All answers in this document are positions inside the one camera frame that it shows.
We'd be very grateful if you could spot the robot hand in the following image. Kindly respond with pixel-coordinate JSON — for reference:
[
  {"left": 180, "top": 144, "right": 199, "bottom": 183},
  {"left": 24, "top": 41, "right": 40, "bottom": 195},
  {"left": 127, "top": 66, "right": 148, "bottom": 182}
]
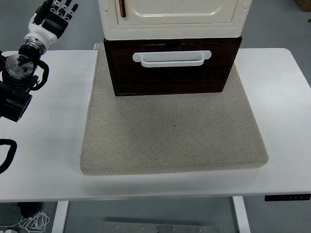
[{"left": 27, "top": 0, "right": 79, "bottom": 46}]

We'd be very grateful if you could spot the white drawer handle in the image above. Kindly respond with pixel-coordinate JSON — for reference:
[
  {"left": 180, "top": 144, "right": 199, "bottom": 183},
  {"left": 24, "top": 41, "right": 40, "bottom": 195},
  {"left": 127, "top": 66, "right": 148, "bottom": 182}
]
[{"left": 132, "top": 50, "right": 212, "bottom": 68}]

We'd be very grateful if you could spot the dark wooden drawer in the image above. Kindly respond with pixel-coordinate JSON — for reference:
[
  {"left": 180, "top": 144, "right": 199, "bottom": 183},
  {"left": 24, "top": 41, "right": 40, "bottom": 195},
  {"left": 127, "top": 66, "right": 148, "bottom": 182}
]
[{"left": 109, "top": 43, "right": 238, "bottom": 95}]

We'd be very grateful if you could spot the dark wooden drawer housing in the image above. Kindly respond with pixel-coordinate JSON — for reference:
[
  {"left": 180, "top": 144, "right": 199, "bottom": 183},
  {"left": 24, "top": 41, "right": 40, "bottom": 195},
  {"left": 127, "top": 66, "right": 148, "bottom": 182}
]
[{"left": 104, "top": 36, "right": 243, "bottom": 97}]

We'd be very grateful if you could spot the cream plastic cabinet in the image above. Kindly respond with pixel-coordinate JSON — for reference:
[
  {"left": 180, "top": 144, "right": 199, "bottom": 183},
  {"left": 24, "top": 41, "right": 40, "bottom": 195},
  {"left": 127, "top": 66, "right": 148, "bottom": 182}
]
[{"left": 98, "top": 0, "right": 253, "bottom": 41}]

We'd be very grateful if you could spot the beige fabric mat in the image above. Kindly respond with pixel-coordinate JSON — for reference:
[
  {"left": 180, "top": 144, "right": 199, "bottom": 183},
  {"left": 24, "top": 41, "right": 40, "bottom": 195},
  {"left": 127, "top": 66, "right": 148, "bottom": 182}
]
[{"left": 79, "top": 46, "right": 270, "bottom": 175}]

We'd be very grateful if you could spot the white table leg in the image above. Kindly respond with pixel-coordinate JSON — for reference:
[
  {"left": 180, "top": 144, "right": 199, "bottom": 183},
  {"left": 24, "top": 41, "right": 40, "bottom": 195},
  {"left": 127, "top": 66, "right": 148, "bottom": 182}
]
[
  {"left": 232, "top": 196, "right": 251, "bottom": 233},
  {"left": 52, "top": 200, "right": 70, "bottom": 233}
]

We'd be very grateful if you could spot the cardboard box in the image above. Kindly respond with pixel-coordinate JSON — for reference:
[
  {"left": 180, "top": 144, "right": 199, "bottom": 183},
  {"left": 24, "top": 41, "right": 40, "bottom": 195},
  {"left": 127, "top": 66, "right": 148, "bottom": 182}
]
[{"left": 296, "top": 0, "right": 311, "bottom": 12}]

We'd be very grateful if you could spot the black table control panel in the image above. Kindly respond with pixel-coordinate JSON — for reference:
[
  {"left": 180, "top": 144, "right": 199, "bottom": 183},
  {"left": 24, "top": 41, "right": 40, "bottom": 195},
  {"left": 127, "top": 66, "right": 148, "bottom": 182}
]
[{"left": 264, "top": 194, "right": 311, "bottom": 202}]

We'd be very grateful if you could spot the brown cabinet door handle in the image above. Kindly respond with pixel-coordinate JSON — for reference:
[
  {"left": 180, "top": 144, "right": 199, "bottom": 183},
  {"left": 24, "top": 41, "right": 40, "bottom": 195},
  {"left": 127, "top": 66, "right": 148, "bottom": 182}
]
[{"left": 118, "top": 0, "right": 127, "bottom": 18}]

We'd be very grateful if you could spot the white cable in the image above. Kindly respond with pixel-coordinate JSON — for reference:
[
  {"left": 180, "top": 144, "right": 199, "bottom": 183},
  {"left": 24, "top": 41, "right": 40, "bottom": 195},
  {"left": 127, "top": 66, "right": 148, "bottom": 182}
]
[{"left": 12, "top": 211, "right": 51, "bottom": 231}]

